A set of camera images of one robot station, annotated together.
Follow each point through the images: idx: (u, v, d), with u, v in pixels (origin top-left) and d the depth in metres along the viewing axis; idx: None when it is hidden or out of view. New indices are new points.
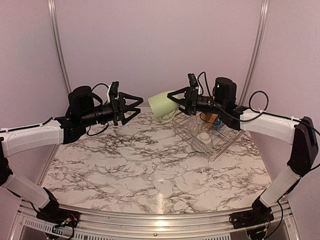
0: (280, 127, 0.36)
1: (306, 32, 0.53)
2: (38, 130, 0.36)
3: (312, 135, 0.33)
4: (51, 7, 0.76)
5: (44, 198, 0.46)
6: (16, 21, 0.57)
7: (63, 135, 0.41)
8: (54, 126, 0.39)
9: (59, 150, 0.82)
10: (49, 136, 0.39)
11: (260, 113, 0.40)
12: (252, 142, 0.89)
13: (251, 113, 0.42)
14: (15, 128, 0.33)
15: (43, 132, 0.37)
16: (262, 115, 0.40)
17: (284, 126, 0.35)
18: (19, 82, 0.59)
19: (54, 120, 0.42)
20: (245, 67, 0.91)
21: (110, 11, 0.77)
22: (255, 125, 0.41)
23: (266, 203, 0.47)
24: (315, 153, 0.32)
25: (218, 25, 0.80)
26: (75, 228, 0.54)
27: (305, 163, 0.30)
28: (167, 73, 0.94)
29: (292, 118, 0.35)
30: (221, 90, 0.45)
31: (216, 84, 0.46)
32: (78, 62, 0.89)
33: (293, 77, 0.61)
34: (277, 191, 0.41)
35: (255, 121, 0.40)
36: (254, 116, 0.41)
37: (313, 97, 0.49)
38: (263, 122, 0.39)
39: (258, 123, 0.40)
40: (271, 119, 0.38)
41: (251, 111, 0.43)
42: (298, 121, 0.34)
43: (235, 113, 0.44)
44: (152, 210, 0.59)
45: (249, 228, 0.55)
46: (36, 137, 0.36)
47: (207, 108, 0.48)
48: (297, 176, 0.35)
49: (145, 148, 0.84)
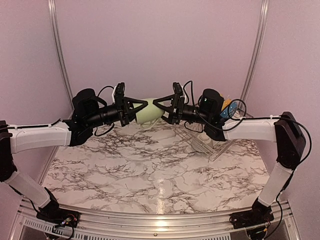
0: (262, 129, 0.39)
1: (306, 32, 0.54)
2: (47, 130, 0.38)
3: (295, 128, 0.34)
4: (51, 7, 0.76)
5: (44, 198, 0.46)
6: (16, 20, 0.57)
7: (70, 137, 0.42)
8: (63, 128, 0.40)
9: (59, 150, 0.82)
10: (57, 136, 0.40)
11: (240, 120, 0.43)
12: (252, 142, 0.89)
13: (232, 122, 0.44)
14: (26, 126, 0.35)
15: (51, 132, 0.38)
16: (243, 121, 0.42)
17: (266, 127, 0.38)
18: (19, 81, 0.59)
19: (61, 122, 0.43)
20: (245, 67, 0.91)
21: (110, 11, 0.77)
22: (238, 132, 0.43)
23: (266, 203, 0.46)
24: (301, 145, 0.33)
25: (218, 25, 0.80)
26: (75, 228, 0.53)
27: (294, 155, 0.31)
28: (168, 73, 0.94)
29: (272, 117, 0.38)
30: (208, 104, 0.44)
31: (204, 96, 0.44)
32: (78, 61, 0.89)
33: (293, 77, 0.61)
34: (274, 190, 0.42)
35: (237, 128, 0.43)
36: (235, 123, 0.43)
37: (313, 97, 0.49)
38: (244, 127, 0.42)
39: (241, 129, 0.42)
40: (251, 123, 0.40)
41: (231, 120, 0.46)
42: (277, 118, 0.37)
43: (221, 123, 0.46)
44: (152, 210, 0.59)
45: (249, 228, 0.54)
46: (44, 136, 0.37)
47: (192, 118, 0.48)
48: (290, 171, 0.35)
49: (145, 148, 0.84)
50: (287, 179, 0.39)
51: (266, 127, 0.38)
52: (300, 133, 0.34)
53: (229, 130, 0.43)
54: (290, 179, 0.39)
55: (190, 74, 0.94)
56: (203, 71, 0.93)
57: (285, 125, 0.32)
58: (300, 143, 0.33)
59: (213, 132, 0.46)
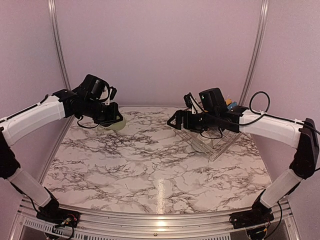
0: (281, 131, 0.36)
1: (306, 31, 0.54)
2: (39, 110, 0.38)
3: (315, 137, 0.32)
4: (51, 7, 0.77)
5: (45, 197, 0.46)
6: (16, 20, 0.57)
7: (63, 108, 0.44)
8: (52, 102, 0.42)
9: (59, 150, 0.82)
10: (50, 112, 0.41)
11: (261, 115, 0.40)
12: (252, 142, 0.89)
13: (251, 115, 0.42)
14: (13, 115, 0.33)
15: (43, 110, 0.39)
16: (263, 117, 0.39)
17: (287, 131, 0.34)
18: (19, 81, 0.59)
19: (50, 97, 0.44)
20: (245, 67, 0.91)
21: (110, 11, 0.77)
22: (255, 128, 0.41)
23: (266, 203, 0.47)
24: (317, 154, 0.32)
25: (218, 24, 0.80)
26: (75, 228, 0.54)
27: (309, 167, 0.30)
28: (168, 72, 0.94)
29: (296, 121, 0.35)
30: (206, 100, 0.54)
31: (201, 94, 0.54)
32: (78, 62, 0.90)
33: (293, 76, 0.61)
34: (278, 193, 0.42)
35: (256, 123, 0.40)
36: (254, 118, 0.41)
37: (314, 97, 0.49)
38: (262, 125, 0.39)
39: (258, 125, 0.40)
40: (272, 121, 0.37)
41: (250, 113, 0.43)
42: (302, 123, 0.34)
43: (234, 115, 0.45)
44: (152, 210, 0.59)
45: (249, 228, 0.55)
46: (39, 115, 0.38)
47: (202, 123, 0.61)
48: (299, 179, 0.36)
49: (145, 148, 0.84)
50: (292, 187, 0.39)
51: (288, 131, 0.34)
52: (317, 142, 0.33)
53: (246, 125, 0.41)
54: (295, 187, 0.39)
55: (190, 74, 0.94)
56: (203, 71, 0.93)
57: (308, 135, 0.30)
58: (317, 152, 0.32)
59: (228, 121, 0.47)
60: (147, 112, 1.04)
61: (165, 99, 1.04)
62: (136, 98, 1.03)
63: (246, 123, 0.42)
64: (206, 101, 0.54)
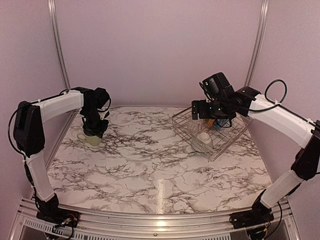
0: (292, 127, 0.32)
1: (306, 32, 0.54)
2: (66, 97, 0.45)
3: None
4: (51, 7, 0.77)
5: (50, 191, 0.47)
6: (16, 21, 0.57)
7: (83, 100, 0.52)
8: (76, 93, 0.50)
9: (59, 150, 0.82)
10: (73, 101, 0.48)
11: (274, 105, 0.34)
12: (252, 142, 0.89)
13: (265, 102, 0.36)
14: (46, 98, 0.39)
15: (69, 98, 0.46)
16: (276, 108, 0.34)
17: (298, 128, 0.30)
18: (19, 81, 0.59)
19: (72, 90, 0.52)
20: (245, 67, 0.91)
21: (110, 10, 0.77)
22: (264, 116, 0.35)
23: (267, 203, 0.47)
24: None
25: (218, 24, 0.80)
26: (75, 228, 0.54)
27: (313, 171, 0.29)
28: (168, 72, 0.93)
29: (308, 121, 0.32)
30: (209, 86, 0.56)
31: (205, 81, 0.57)
32: (78, 61, 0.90)
33: (293, 76, 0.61)
34: (278, 192, 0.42)
35: (268, 112, 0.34)
36: (268, 106, 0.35)
37: (314, 97, 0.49)
38: (274, 115, 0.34)
39: (270, 115, 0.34)
40: (285, 114, 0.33)
41: (263, 100, 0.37)
42: (313, 125, 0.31)
43: (246, 96, 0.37)
44: (152, 210, 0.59)
45: (249, 228, 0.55)
46: (66, 102, 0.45)
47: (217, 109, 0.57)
48: (300, 180, 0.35)
49: (145, 148, 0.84)
50: (292, 189, 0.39)
51: (300, 129, 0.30)
52: None
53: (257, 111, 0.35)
54: (296, 189, 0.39)
55: (190, 74, 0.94)
56: (203, 71, 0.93)
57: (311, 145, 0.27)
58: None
59: (238, 101, 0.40)
60: (147, 112, 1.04)
61: (165, 99, 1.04)
62: (136, 98, 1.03)
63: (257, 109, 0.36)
64: (210, 87, 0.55)
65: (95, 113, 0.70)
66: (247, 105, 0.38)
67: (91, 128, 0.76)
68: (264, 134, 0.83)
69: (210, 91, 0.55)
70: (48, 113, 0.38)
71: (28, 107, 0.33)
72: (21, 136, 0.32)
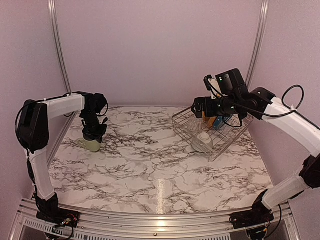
0: (306, 135, 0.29)
1: (306, 32, 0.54)
2: (70, 99, 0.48)
3: None
4: (51, 7, 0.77)
5: (51, 189, 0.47)
6: (16, 21, 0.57)
7: (84, 103, 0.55)
8: (78, 96, 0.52)
9: (59, 150, 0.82)
10: (74, 103, 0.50)
11: (291, 111, 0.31)
12: (252, 142, 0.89)
13: (281, 107, 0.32)
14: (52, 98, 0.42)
15: (72, 100, 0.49)
16: (293, 114, 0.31)
17: (313, 138, 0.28)
18: (19, 81, 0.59)
19: (74, 94, 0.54)
20: (245, 67, 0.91)
21: (110, 10, 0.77)
22: (279, 122, 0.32)
23: (267, 204, 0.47)
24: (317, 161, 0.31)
25: (218, 24, 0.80)
26: (75, 228, 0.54)
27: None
28: (168, 72, 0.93)
29: None
30: (223, 82, 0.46)
31: (218, 76, 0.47)
32: (78, 61, 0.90)
33: (293, 76, 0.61)
34: (278, 193, 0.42)
35: (283, 118, 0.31)
36: (284, 111, 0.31)
37: (315, 96, 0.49)
38: (289, 122, 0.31)
39: (284, 121, 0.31)
40: (302, 122, 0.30)
41: (280, 103, 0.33)
42: None
43: (263, 100, 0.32)
44: (152, 210, 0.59)
45: (249, 228, 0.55)
46: (69, 103, 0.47)
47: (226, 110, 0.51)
48: (306, 187, 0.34)
49: (145, 148, 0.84)
50: (296, 193, 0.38)
51: (314, 139, 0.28)
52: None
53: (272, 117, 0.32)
54: (299, 194, 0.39)
55: (190, 74, 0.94)
56: (203, 71, 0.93)
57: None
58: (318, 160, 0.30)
59: (253, 103, 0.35)
60: (147, 112, 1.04)
61: (165, 99, 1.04)
62: (136, 98, 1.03)
63: (273, 115, 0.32)
64: (223, 84, 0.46)
65: (93, 116, 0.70)
66: (262, 108, 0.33)
67: (91, 132, 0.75)
68: (264, 135, 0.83)
69: (224, 89, 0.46)
70: (53, 112, 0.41)
71: (34, 104, 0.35)
72: (27, 133, 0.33)
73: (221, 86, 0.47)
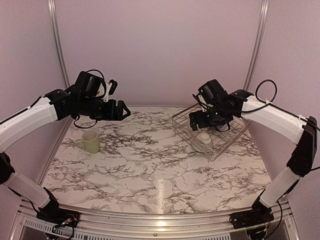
0: (284, 125, 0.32)
1: (306, 31, 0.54)
2: (29, 113, 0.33)
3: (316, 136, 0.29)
4: (51, 7, 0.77)
5: (44, 198, 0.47)
6: (16, 20, 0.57)
7: (55, 111, 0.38)
8: (43, 105, 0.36)
9: (58, 150, 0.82)
10: (40, 117, 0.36)
11: (265, 105, 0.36)
12: (252, 142, 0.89)
13: (256, 102, 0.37)
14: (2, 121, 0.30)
15: (35, 114, 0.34)
16: (268, 107, 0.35)
17: (288, 124, 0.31)
18: (19, 80, 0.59)
19: (44, 98, 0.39)
20: (245, 67, 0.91)
21: (109, 10, 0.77)
22: (258, 116, 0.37)
23: (266, 203, 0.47)
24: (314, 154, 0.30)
25: (218, 24, 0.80)
26: (75, 228, 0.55)
27: (306, 165, 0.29)
28: (167, 72, 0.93)
29: (300, 117, 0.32)
30: (205, 93, 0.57)
31: (200, 89, 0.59)
32: (78, 61, 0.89)
33: (293, 75, 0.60)
34: (275, 191, 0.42)
35: (259, 112, 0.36)
36: (259, 105, 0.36)
37: (315, 97, 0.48)
38: (265, 114, 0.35)
39: (261, 115, 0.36)
40: (276, 112, 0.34)
41: (255, 100, 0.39)
42: (305, 120, 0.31)
43: (238, 98, 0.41)
44: (152, 210, 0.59)
45: (249, 228, 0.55)
46: (32, 120, 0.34)
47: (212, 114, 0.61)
48: (297, 177, 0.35)
49: (145, 148, 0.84)
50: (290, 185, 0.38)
51: (291, 126, 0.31)
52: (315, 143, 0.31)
53: (249, 112, 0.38)
54: (294, 185, 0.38)
55: (190, 74, 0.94)
56: (203, 71, 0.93)
57: (314, 132, 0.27)
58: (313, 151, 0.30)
59: (231, 103, 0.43)
60: (147, 112, 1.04)
61: (165, 99, 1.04)
62: (136, 98, 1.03)
63: (249, 110, 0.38)
64: (205, 94, 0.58)
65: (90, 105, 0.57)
66: (239, 106, 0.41)
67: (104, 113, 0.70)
68: (264, 135, 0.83)
69: (206, 98, 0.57)
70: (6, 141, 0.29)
71: None
72: None
73: (204, 97, 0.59)
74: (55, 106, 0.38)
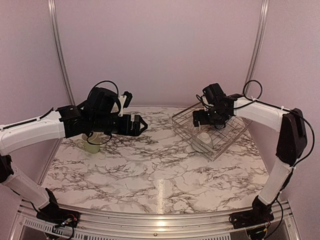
0: (269, 116, 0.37)
1: (307, 31, 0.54)
2: (37, 124, 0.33)
3: (300, 126, 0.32)
4: (51, 7, 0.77)
5: (43, 199, 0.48)
6: (16, 20, 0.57)
7: (64, 129, 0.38)
8: (53, 120, 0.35)
9: (59, 150, 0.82)
10: (46, 132, 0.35)
11: (252, 101, 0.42)
12: (252, 142, 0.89)
13: (245, 101, 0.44)
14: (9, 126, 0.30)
15: (43, 127, 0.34)
16: (254, 103, 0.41)
17: (270, 115, 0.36)
18: (19, 80, 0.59)
19: (54, 112, 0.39)
20: (245, 67, 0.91)
21: (109, 10, 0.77)
22: (247, 111, 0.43)
23: (264, 199, 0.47)
24: (301, 144, 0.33)
25: (218, 25, 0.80)
26: (75, 228, 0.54)
27: (291, 150, 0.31)
28: (167, 72, 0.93)
29: (283, 108, 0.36)
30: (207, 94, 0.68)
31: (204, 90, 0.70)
32: (77, 61, 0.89)
33: (293, 75, 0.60)
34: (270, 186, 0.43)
35: (247, 108, 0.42)
36: (247, 102, 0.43)
37: (315, 96, 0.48)
38: (253, 109, 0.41)
39: (250, 109, 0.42)
40: (261, 106, 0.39)
41: (245, 99, 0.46)
42: (288, 110, 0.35)
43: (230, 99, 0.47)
44: (151, 210, 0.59)
45: (250, 228, 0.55)
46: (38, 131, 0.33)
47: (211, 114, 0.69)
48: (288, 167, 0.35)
49: (145, 148, 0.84)
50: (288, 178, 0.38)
51: (273, 116, 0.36)
52: (304, 134, 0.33)
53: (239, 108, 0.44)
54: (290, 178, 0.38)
55: (189, 74, 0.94)
56: (203, 71, 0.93)
57: (293, 119, 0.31)
58: (300, 142, 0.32)
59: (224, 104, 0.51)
60: (147, 112, 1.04)
61: (165, 99, 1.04)
62: (136, 98, 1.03)
63: (240, 106, 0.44)
64: (207, 95, 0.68)
65: (106, 122, 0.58)
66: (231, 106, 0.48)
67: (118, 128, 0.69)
68: (263, 134, 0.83)
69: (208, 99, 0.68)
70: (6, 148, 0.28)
71: None
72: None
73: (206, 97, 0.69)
74: (65, 123, 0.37)
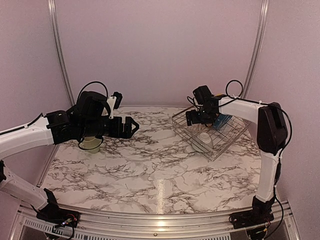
0: (248, 110, 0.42)
1: (307, 31, 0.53)
2: (22, 132, 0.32)
3: (277, 117, 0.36)
4: (51, 7, 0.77)
5: (41, 199, 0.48)
6: (16, 19, 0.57)
7: (52, 135, 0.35)
8: (40, 127, 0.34)
9: (58, 150, 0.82)
10: (33, 139, 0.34)
11: (234, 99, 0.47)
12: (252, 142, 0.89)
13: (227, 99, 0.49)
14: None
15: (28, 135, 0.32)
16: (236, 100, 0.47)
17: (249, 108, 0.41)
18: (19, 80, 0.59)
19: (43, 118, 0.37)
20: (245, 67, 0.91)
21: (109, 10, 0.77)
22: (230, 107, 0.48)
23: (262, 198, 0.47)
24: (280, 134, 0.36)
25: (218, 24, 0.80)
26: (75, 228, 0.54)
27: (270, 139, 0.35)
28: (167, 72, 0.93)
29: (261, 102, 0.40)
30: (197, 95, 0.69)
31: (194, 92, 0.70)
32: (77, 61, 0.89)
33: (293, 75, 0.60)
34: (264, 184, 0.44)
35: (230, 105, 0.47)
36: (230, 100, 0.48)
37: (315, 97, 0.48)
38: (235, 105, 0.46)
39: (232, 106, 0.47)
40: (241, 103, 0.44)
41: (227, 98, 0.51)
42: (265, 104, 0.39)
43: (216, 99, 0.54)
44: (152, 210, 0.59)
45: (249, 228, 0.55)
46: (24, 139, 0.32)
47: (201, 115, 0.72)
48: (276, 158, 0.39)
49: (145, 148, 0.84)
50: (276, 170, 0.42)
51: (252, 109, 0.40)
52: (283, 125, 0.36)
53: (222, 105, 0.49)
54: (278, 171, 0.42)
55: (189, 73, 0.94)
56: (203, 71, 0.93)
57: (268, 111, 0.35)
58: (279, 133, 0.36)
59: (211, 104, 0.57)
60: (147, 112, 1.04)
61: (165, 99, 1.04)
62: (136, 98, 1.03)
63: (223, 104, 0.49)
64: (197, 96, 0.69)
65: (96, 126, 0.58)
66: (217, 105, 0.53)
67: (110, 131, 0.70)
68: None
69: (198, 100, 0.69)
70: None
71: None
72: None
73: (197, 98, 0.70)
74: (52, 130, 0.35)
